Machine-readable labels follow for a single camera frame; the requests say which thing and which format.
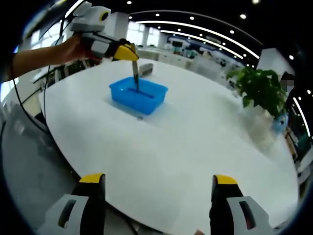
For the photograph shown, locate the black cable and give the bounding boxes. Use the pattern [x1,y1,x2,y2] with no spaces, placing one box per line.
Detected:
[42,9,74,124]
[9,57,49,135]

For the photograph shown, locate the metal tweezers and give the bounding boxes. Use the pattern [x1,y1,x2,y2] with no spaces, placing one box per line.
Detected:
[131,43,142,93]

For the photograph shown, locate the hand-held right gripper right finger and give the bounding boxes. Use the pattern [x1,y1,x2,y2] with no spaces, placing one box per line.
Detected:
[209,174,275,235]

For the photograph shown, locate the white table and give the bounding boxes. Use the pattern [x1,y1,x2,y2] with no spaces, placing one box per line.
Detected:
[38,57,301,235]

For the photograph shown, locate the green potted plant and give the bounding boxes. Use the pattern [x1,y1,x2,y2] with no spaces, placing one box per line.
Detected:
[226,66,289,147]

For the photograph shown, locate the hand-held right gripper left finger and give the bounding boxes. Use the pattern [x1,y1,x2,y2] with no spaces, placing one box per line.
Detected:
[36,173,107,235]

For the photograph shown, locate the blue plastic container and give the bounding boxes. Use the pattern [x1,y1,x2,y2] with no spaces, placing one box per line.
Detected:
[109,76,169,116]

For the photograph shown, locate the grey box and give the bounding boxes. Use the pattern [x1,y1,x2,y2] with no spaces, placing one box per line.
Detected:
[136,63,155,77]

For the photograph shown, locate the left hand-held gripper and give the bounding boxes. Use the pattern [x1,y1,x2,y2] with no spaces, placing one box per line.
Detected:
[70,1,140,62]

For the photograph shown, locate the small blue white object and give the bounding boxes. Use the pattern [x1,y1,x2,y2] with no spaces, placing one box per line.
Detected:
[272,114,290,134]

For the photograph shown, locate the person's left forearm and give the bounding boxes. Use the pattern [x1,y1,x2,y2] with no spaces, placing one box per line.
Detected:
[11,42,65,79]

